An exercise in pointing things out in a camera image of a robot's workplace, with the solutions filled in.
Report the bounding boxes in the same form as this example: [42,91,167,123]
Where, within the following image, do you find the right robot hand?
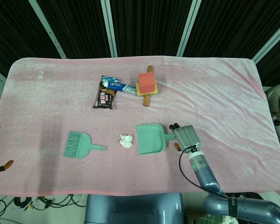
[169,122,201,152]

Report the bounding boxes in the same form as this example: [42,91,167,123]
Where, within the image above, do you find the green dustpan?
[136,123,177,156]

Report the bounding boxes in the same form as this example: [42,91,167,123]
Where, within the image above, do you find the white paper ball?
[119,133,134,149]

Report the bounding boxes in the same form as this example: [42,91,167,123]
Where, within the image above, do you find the green hand broom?
[63,131,107,160]

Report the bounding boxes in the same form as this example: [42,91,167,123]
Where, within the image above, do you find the wooden cylinder rod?
[142,65,154,107]

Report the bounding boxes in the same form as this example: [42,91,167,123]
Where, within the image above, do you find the yellow green sponge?
[135,80,159,96]

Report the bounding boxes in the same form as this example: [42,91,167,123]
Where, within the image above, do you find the red foam cube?
[138,72,156,93]

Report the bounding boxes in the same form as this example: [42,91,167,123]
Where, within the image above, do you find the pink plush tablecloth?
[0,56,280,200]

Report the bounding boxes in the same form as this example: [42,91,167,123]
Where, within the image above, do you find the blue white toothpaste tube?
[101,78,140,96]

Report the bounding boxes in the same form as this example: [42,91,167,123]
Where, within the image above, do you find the green gridded mat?
[193,213,235,224]

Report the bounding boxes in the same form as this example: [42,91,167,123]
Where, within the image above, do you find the blue-grey robot torso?
[84,192,185,224]

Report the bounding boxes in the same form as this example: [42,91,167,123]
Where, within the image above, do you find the dark brown snack packet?
[92,75,119,110]

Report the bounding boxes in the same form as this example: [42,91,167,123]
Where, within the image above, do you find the seated person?
[265,85,280,140]

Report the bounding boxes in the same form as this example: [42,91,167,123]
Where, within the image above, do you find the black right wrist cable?
[178,145,227,197]

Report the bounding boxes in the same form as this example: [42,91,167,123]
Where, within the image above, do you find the black floor cables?
[0,195,87,219]

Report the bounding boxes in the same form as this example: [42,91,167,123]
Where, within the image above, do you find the white partition post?
[28,0,67,59]
[100,0,119,58]
[176,0,201,57]
[252,16,280,63]

